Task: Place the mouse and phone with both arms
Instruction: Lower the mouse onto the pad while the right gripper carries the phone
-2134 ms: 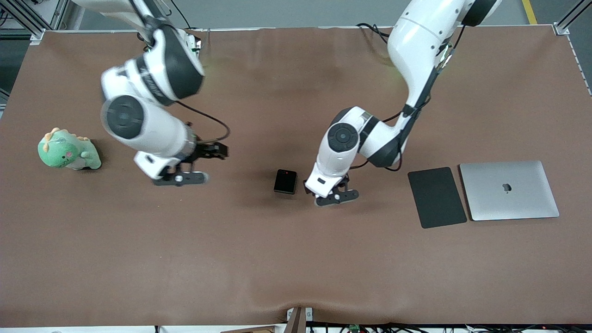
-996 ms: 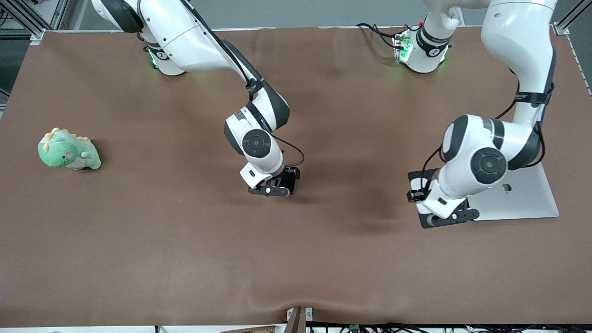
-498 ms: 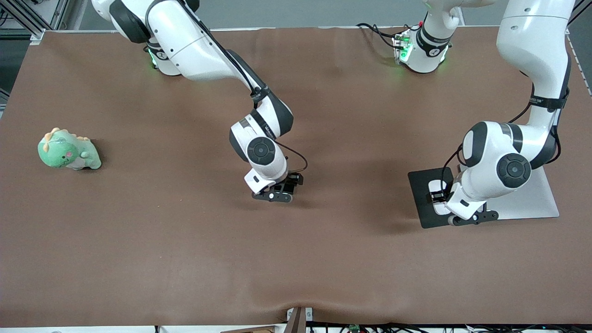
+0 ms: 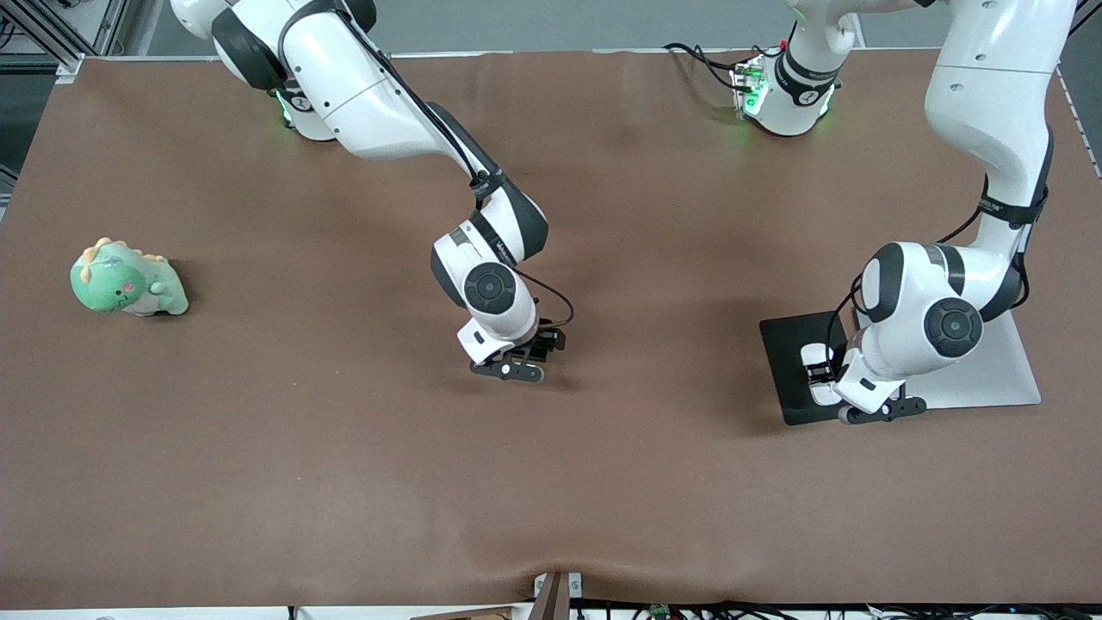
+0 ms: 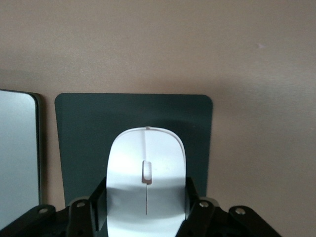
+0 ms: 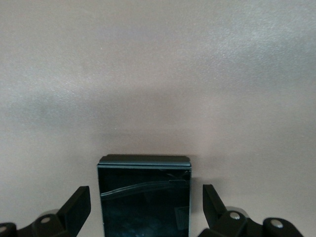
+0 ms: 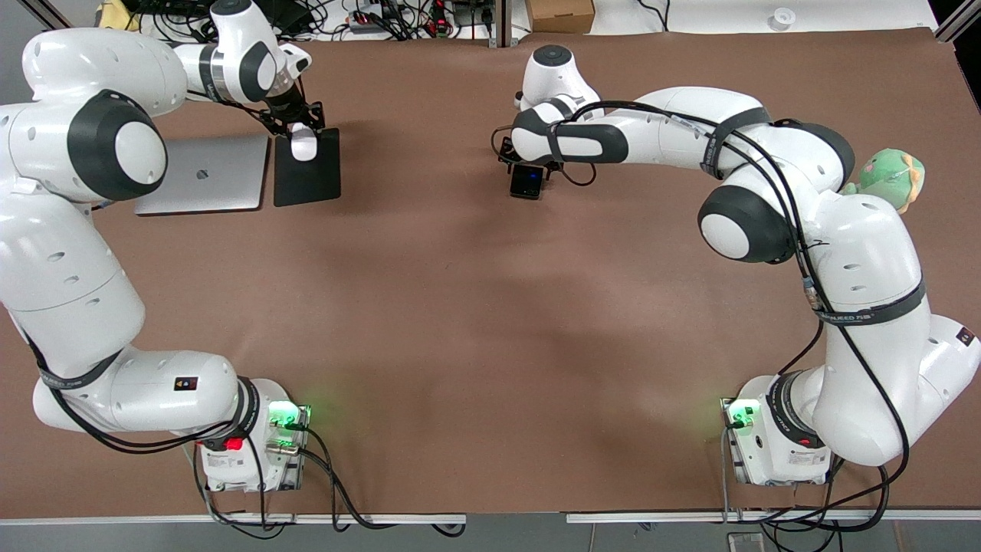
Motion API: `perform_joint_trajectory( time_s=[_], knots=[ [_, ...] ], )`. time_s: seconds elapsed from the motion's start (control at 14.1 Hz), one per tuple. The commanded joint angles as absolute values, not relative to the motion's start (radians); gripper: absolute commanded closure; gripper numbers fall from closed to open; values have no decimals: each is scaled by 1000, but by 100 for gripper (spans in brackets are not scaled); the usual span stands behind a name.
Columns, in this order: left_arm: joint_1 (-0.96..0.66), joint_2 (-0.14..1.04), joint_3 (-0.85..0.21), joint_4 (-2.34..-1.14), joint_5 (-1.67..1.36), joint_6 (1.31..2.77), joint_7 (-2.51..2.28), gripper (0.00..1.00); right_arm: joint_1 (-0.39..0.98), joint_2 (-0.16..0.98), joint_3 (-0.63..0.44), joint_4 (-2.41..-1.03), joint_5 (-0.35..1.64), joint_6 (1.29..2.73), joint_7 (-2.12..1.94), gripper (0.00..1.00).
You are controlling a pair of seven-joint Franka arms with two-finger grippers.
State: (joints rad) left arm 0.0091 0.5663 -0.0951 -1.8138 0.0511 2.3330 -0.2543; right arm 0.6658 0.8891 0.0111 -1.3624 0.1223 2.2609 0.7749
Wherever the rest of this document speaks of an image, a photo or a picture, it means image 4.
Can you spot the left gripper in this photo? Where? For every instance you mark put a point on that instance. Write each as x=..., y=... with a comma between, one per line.
x=820, y=372

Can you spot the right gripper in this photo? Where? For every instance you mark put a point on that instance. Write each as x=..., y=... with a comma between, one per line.
x=545, y=342

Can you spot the white computer mouse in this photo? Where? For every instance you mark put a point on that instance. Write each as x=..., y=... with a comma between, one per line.
x=814, y=353

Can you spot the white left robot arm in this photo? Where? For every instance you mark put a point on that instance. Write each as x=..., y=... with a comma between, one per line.
x=990, y=103

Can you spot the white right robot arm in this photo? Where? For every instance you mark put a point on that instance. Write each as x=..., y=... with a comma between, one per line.
x=370, y=95

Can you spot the black mouse pad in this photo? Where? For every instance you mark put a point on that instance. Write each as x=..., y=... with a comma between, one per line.
x=779, y=379

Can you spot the brown table cover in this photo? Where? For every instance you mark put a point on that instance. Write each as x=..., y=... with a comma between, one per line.
x=551, y=482

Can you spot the silver closed laptop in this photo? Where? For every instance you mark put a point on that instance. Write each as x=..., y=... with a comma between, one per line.
x=1012, y=370

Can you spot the brown wooden beam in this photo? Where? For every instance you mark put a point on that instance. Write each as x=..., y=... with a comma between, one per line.
x=554, y=603

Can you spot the green dinosaur plush toy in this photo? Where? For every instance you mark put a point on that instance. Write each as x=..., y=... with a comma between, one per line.
x=112, y=288

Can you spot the small metal bracket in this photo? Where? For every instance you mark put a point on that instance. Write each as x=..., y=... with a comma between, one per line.
x=575, y=585

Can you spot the aluminium profile frame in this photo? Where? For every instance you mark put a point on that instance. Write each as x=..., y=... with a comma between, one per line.
x=34, y=24

